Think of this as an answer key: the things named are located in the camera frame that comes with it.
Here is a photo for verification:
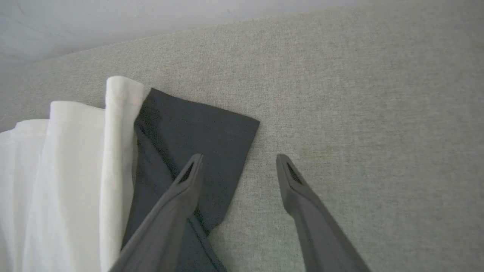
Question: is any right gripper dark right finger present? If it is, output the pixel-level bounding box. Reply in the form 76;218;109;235
276;153;372;272

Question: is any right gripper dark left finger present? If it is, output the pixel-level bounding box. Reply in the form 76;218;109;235
109;153;205;272

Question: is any black and white garment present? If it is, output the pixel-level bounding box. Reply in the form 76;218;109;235
0;76;261;272

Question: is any grey fabric sofa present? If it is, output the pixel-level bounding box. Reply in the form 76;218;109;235
0;0;484;272

